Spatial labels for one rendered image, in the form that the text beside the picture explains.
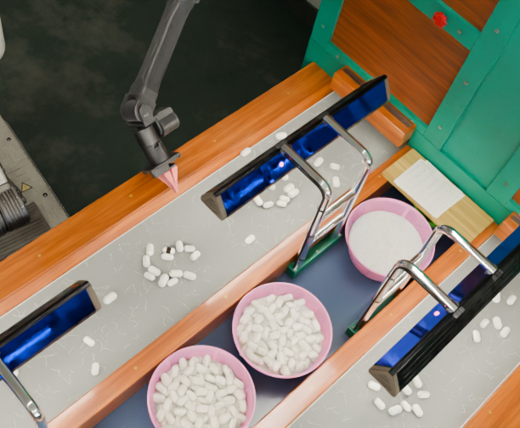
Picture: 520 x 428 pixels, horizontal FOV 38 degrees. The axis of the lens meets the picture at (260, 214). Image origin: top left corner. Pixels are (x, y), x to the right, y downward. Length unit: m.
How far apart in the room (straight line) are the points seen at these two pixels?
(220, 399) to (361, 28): 1.15
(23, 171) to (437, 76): 1.32
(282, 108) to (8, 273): 0.96
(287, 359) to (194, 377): 0.25
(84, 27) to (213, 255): 1.77
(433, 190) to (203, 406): 0.95
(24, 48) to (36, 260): 1.64
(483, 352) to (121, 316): 0.98
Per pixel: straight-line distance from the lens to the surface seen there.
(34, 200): 2.48
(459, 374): 2.11
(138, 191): 2.14
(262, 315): 2.04
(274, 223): 2.15
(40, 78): 3.40
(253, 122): 2.31
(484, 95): 2.13
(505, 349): 2.20
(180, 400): 1.91
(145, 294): 2.01
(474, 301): 1.79
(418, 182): 2.31
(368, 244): 2.19
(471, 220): 2.31
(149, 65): 2.05
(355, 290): 2.19
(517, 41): 2.00
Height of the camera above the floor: 2.57
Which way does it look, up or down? 58 degrees down
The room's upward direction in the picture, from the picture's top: 17 degrees clockwise
